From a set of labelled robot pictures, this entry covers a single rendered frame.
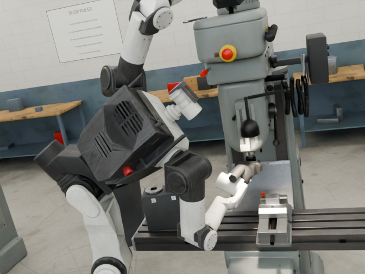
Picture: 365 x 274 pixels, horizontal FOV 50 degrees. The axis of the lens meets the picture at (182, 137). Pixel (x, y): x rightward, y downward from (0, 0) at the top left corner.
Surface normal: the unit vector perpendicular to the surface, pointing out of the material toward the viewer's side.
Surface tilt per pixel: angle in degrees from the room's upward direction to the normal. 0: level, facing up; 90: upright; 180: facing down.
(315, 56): 90
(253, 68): 90
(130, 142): 64
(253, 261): 0
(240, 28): 90
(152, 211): 90
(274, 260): 0
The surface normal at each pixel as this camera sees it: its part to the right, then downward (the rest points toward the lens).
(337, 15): -0.25, 0.33
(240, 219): -0.18, -0.94
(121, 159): -0.56, 0.07
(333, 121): -0.49, 0.34
